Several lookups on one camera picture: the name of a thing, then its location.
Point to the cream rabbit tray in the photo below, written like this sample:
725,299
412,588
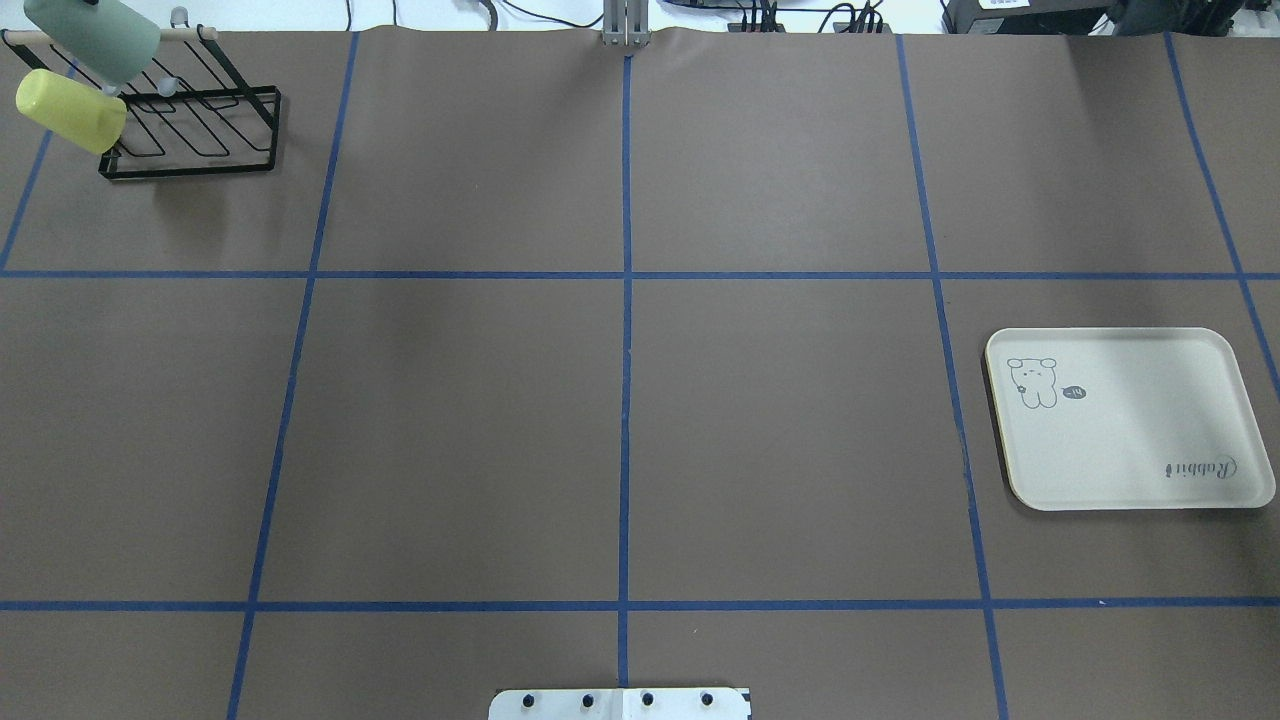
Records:
1125,418

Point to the black computer box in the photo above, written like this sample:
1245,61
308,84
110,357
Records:
1070,18

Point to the green plastic cup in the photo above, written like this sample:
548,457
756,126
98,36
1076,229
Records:
107,36

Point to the power strip with plugs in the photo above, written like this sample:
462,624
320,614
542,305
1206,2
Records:
841,18

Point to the aluminium frame post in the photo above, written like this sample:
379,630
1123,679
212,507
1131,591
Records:
625,23

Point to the yellow plastic cup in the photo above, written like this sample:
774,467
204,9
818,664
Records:
80,114

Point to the black wire cup rack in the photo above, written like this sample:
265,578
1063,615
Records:
191,112

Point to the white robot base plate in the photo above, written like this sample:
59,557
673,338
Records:
623,703

